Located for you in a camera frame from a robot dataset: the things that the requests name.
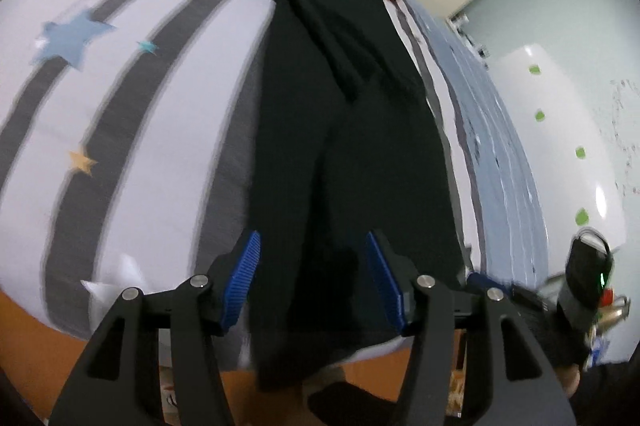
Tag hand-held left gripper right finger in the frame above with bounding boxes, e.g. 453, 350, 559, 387
365, 230, 576, 426

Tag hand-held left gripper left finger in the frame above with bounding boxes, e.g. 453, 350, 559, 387
47, 230, 262, 426

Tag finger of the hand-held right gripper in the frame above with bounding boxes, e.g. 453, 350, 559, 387
465, 272, 521, 307

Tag black printed T-shirt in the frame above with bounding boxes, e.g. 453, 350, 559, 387
187, 0, 466, 392

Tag person's right forearm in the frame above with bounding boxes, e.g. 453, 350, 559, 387
570, 346, 640, 426

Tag person's right hand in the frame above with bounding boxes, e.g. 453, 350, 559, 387
554, 363, 583, 399

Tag white headboard with green stickers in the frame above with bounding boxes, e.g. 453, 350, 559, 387
487, 44, 628, 287

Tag bed with striped star sheet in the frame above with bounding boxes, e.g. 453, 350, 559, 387
0, 0, 551, 357

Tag white nightstand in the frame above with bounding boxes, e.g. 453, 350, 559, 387
447, 11, 493, 67

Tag flower wall stickers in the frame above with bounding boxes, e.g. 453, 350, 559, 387
607, 79, 640, 197

